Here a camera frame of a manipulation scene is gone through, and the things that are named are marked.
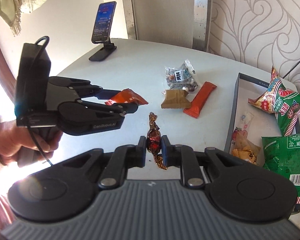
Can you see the brown foil candy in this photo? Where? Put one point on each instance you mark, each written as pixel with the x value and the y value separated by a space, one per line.
pixel 153 143

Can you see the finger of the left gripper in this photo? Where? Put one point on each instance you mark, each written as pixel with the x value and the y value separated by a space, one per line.
pixel 97 110
pixel 105 94

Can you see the long orange snack bar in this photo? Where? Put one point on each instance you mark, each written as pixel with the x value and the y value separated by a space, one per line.
pixel 200 99

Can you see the orange prawn cracker bag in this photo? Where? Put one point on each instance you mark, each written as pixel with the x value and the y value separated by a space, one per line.
pixel 266 102

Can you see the black camera box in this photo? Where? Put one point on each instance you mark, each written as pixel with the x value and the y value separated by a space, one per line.
pixel 30 92

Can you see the black phone stand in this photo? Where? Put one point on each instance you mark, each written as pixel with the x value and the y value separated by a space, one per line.
pixel 107 49

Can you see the smartphone with blue screen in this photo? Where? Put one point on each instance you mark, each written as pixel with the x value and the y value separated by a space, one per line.
pixel 103 22

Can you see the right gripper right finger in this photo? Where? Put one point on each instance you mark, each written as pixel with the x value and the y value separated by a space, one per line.
pixel 166 149

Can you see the yellow cracker packet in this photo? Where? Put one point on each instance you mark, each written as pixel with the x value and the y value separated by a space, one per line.
pixel 243 148

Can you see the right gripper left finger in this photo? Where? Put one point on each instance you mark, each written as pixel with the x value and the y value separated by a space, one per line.
pixel 141 150

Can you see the person left hand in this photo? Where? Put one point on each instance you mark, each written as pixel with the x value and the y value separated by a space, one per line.
pixel 12 138

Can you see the dark grey tray box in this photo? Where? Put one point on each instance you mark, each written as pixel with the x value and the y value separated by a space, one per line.
pixel 244 190

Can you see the gold wrapped snack pack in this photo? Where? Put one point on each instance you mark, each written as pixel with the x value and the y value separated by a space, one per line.
pixel 175 99

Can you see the clear sunflower seed packet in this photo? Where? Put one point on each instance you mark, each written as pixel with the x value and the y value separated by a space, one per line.
pixel 183 77

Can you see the green striped snack bag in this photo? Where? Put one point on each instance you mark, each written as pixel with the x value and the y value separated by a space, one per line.
pixel 286 108

